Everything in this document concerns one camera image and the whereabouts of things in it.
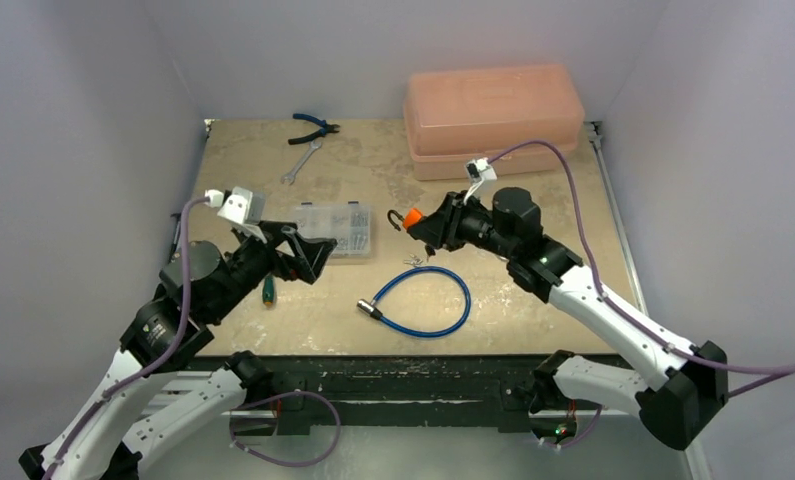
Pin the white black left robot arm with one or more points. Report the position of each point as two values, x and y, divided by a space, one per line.
110 438

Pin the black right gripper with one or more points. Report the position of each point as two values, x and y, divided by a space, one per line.
448 221

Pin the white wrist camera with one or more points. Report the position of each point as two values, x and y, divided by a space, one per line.
481 175
241 207

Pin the blue cable lock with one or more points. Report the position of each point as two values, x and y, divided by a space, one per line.
423 302

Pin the orange black padlock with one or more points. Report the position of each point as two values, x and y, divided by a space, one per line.
400 221

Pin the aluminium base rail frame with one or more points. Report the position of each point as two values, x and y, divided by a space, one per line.
419 391

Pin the clear plastic screw organizer box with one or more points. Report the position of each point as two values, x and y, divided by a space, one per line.
350 224

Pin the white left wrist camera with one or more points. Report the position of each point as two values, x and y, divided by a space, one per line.
241 207

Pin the pink plastic toolbox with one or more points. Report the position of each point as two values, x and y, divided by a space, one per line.
452 117

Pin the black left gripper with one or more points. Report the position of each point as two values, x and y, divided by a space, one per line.
309 253

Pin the small silver open-end wrench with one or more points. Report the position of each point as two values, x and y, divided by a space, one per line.
290 177

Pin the black hammer beside table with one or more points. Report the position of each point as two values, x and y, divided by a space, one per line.
175 240

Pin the green handled screwdriver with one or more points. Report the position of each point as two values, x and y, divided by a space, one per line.
268 292

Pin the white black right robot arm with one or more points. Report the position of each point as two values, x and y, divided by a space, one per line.
669 383

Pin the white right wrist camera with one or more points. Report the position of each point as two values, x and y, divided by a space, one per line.
481 175

